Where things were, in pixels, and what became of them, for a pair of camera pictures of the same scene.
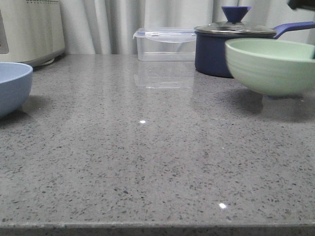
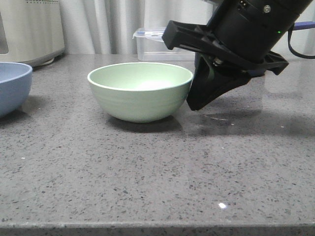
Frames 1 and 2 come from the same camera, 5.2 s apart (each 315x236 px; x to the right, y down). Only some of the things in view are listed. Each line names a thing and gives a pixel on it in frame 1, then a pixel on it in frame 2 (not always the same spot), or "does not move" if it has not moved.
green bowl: [272, 67] to [141, 92]
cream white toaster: [31, 31] does not move
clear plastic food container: [166, 44] does not move
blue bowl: [15, 83] does not move
